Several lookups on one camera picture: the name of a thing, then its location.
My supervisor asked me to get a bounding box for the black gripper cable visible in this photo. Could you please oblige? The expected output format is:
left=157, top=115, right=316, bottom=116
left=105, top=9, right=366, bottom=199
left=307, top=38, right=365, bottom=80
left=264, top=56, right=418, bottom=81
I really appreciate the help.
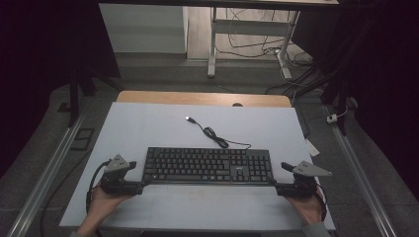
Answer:
left=314, top=183, right=328, bottom=222
left=85, top=159, right=112, bottom=215

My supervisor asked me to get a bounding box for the tangle of black floor cables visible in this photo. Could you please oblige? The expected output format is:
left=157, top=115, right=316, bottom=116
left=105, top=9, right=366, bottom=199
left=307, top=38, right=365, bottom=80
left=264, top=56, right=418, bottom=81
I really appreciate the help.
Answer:
left=214, top=8, right=319, bottom=97

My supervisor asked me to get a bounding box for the black metal stand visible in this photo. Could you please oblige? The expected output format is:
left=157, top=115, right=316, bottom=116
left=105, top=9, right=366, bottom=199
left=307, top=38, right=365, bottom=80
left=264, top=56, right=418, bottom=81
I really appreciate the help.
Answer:
left=58, top=63, right=124, bottom=128
left=290, top=63, right=355, bottom=136

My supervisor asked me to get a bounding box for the white desk frame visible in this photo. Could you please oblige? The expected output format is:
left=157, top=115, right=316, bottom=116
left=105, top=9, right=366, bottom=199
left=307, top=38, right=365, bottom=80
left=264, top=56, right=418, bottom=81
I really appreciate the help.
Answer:
left=98, top=0, right=340, bottom=80

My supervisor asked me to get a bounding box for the white paper tag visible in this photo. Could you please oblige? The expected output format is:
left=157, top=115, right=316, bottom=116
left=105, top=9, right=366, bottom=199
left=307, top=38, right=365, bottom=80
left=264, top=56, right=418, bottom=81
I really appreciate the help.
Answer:
left=303, top=137, right=321, bottom=158

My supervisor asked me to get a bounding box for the black keyboard cable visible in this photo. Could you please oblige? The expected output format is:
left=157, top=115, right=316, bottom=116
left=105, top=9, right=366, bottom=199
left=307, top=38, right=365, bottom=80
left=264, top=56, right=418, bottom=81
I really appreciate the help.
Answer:
left=185, top=116, right=253, bottom=150

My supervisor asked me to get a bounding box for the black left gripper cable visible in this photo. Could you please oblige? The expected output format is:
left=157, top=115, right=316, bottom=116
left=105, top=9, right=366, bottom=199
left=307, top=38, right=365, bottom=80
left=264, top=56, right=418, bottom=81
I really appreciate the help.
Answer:
left=85, top=159, right=112, bottom=215

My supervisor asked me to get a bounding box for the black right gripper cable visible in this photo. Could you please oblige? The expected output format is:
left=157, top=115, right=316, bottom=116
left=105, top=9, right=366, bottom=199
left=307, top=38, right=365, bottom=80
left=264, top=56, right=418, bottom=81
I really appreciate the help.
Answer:
left=314, top=183, right=328, bottom=222

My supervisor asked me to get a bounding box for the white cabinet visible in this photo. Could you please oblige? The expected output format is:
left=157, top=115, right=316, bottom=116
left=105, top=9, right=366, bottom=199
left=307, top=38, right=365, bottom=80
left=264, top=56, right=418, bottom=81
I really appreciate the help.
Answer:
left=98, top=3, right=189, bottom=54

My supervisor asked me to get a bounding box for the black floor plate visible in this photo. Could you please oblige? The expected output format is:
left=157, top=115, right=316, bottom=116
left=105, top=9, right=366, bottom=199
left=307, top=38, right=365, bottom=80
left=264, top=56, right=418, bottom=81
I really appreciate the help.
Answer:
left=70, top=127, right=96, bottom=152

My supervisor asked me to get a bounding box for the aluminium floor rail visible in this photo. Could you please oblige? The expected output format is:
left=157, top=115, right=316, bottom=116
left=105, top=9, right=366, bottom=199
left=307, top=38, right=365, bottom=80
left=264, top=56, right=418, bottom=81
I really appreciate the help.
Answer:
left=6, top=108, right=92, bottom=237
left=324, top=105, right=398, bottom=237

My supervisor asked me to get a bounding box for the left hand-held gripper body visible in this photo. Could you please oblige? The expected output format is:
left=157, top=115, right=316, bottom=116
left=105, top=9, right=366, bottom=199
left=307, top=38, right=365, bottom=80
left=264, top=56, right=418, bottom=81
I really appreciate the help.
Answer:
left=99, top=153, right=146, bottom=197

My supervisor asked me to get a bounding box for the person's right hand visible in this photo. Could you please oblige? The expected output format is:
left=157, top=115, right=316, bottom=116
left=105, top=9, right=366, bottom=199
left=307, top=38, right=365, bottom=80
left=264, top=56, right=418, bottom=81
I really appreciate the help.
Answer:
left=285, top=190, right=326, bottom=227

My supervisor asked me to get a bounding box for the thin black floor cable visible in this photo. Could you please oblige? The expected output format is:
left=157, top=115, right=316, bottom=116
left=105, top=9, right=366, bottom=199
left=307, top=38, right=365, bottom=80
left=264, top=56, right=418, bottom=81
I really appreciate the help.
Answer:
left=40, top=148, right=96, bottom=237

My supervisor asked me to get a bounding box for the black keyboard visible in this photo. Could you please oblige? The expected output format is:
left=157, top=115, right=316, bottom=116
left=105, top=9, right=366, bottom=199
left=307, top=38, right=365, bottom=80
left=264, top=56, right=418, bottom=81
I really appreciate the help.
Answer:
left=141, top=146, right=275, bottom=186

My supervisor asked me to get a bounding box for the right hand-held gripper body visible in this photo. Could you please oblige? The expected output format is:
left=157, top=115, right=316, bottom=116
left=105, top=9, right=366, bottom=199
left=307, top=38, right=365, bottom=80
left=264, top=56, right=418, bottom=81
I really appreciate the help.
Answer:
left=275, top=160, right=333, bottom=199

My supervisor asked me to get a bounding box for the person's left hand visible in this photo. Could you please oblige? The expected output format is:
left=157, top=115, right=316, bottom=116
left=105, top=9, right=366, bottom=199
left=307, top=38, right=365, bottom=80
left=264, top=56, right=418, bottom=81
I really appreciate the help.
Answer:
left=79, top=187, right=133, bottom=229

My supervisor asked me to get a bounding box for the black curtain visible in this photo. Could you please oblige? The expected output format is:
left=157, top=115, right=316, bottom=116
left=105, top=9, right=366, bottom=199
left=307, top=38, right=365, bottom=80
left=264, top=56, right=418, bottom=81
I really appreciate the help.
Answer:
left=0, top=0, right=122, bottom=181
left=291, top=0, right=419, bottom=192

